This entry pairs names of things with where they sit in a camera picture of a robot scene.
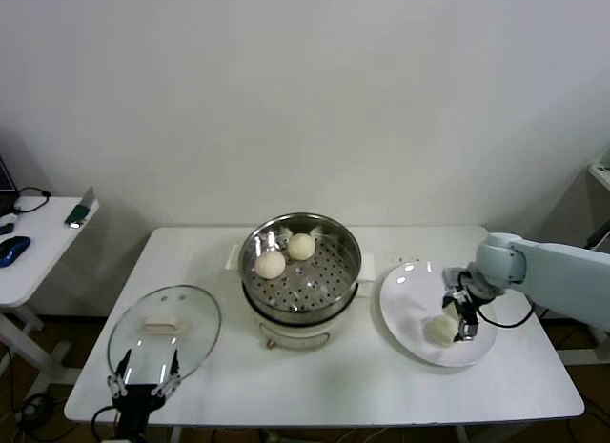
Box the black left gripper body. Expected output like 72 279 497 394
112 383 166 437

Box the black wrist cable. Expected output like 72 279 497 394
475 293 538 329
90 403 120 443

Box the glass pot lid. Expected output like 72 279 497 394
106 284 223 391

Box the white electric cooking pot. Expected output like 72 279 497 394
241 271 374 352

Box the blue computer mouse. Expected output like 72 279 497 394
0 236 32 269

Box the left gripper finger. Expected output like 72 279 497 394
107 349 132 397
151 350 181 397

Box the white steamed baozi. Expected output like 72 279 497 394
254 251 287 279
287 232 316 262
423 315 461 348

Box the white round plate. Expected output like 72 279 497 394
379 260 498 369

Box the white stand base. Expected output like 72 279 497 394
555 318 610 366

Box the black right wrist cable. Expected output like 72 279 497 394
475 293 538 329

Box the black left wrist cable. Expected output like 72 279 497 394
90 403 120 443

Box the white side table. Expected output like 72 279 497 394
0 196 101 392

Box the black floor cable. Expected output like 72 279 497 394
12 390 66 439

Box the green and white phone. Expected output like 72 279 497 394
65 186 100 230

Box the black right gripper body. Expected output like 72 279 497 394
441 266 482 304

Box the steel steamer basket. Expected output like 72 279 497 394
226 212 377 321

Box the black laptop cable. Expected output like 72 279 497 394
12 187 52 214

